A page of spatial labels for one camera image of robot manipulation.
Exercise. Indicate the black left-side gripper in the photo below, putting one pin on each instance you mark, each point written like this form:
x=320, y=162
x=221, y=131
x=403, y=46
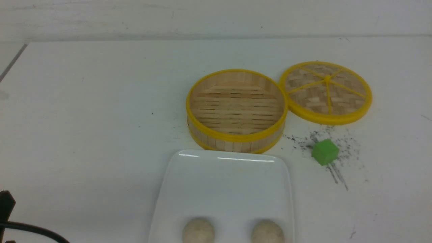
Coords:
x=7, y=204

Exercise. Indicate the bamboo steamer basket yellow rim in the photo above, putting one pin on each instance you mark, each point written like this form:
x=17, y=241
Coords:
x=236, y=110

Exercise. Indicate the woven bamboo steamer lid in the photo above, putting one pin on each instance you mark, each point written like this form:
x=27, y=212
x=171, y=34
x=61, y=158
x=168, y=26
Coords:
x=326, y=93

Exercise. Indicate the green cube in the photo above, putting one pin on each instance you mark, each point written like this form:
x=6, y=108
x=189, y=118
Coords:
x=325, y=152

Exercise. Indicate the white rectangular plate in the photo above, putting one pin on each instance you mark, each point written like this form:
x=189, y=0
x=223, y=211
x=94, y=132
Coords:
x=233, y=191

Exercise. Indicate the steamed bun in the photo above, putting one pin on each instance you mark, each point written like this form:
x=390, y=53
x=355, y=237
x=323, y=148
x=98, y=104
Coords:
x=267, y=231
x=198, y=230

